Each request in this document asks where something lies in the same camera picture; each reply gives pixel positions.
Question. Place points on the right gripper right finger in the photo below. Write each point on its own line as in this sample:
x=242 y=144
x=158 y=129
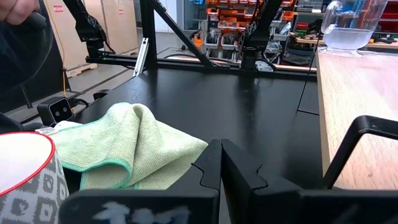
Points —
x=280 y=205

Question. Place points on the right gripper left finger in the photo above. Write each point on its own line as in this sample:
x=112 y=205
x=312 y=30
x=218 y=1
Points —
x=186 y=205

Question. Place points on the grey patterned ceramic mug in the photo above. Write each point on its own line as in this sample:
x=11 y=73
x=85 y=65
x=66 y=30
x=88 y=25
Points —
x=28 y=199

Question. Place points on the clear plastic container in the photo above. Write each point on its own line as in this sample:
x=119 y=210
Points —
x=348 y=37

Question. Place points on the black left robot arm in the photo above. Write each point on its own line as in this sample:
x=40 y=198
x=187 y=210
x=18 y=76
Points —
x=88 y=28

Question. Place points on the green microfibre cloth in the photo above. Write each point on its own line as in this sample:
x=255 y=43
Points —
x=130 y=140

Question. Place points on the silver aluminium strip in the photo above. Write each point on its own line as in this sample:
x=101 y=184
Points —
x=141 y=56

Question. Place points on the wooden workbench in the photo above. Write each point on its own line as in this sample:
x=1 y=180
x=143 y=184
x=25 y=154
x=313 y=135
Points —
x=308 y=40

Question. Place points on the black partition panel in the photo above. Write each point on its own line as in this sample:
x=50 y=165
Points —
x=57 y=77

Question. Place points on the rack of orange parts bins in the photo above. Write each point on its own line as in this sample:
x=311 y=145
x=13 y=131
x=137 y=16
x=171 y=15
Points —
x=227 y=28

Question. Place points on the beige shipping crates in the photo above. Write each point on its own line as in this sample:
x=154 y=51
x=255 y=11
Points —
x=121 y=25

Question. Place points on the red storage bins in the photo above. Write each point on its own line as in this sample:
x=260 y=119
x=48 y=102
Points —
x=390 y=21

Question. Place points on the person's hand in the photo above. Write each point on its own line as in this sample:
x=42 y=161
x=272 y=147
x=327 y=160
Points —
x=17 y=9

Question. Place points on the wooden shelf with black frame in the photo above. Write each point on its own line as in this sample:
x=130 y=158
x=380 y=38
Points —
x=357 y=93

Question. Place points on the white corner bracket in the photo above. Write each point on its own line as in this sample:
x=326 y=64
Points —
x=265 y=66

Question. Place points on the black table-level camera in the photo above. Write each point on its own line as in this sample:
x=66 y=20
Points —
x=54 y=110

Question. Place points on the black aluminium table frame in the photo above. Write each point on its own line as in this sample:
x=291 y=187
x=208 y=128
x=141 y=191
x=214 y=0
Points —
x=148 y=31

